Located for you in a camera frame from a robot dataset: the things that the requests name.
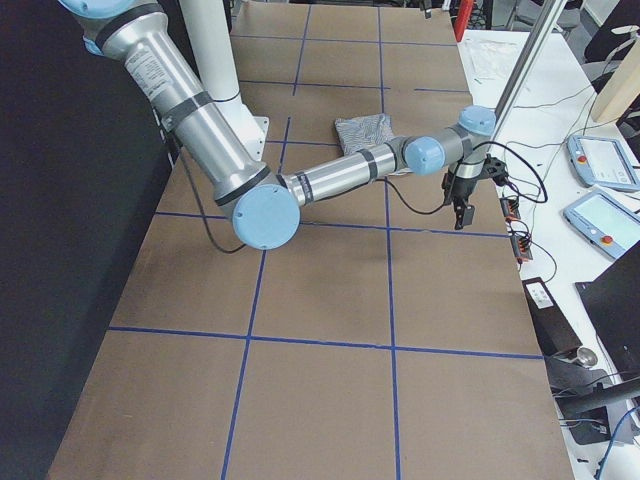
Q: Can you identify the aluminium frame post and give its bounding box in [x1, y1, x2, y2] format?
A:
[491, 0, 567, 140]

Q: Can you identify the metal cup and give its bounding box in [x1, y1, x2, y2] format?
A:
[573, 346, 598, 368]

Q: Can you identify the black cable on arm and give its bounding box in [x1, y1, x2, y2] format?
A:
[382, 140, 550, 215]

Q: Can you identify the red cylinder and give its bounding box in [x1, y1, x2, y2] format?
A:
[454, 0, 474, 42]

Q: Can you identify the black box with label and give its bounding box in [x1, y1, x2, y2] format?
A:
[522, 277, 582, 356]

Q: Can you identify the black laptop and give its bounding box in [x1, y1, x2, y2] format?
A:
[575, 250, 639, 371]

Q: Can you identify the clear plastic bag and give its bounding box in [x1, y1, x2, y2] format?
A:
[462, 38, 520, 80]

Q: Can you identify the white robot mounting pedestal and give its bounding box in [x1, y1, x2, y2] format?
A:
[179, 0, 269, 160]

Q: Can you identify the navy white striped polo shirt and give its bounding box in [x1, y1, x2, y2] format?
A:
[334, 114, 399, 159]

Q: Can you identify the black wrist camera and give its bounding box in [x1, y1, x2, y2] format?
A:
[483, 155, 510, 187]

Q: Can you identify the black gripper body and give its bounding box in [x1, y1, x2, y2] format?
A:
[442, 172, 478, 230]

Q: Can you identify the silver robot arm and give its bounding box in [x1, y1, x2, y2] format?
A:
[62, 1, 496, 250]

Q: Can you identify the near blue teach pendant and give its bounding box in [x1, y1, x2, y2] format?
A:
[563, 189, 639, 259]

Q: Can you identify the blue teach pendant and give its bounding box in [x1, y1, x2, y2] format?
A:
[567, 135, 639, 193]
[563, 189, 639, 259]

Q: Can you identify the far blue teach pendant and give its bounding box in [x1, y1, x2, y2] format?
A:
[567, 135, 639, 193]

